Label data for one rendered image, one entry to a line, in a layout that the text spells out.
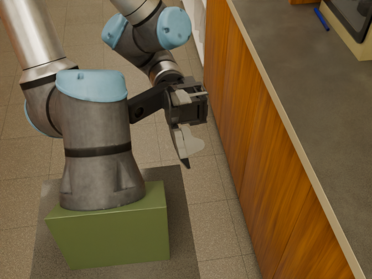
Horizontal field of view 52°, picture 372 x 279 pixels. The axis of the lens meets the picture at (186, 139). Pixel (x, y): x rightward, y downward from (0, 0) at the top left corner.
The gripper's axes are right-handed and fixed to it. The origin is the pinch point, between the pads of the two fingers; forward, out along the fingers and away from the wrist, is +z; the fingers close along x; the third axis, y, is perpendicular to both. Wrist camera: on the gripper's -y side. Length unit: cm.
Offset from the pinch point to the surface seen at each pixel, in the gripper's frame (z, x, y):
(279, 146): -28, 32, 39
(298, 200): -11, 38, 37
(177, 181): -8.7, 18.8, 0.6
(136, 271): 9.1, 22.5, -12.3
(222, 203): -70, 102, 41
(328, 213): 6.8, 22.2, 31.0
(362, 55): -36, 8, 67
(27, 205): -97, 103, -55
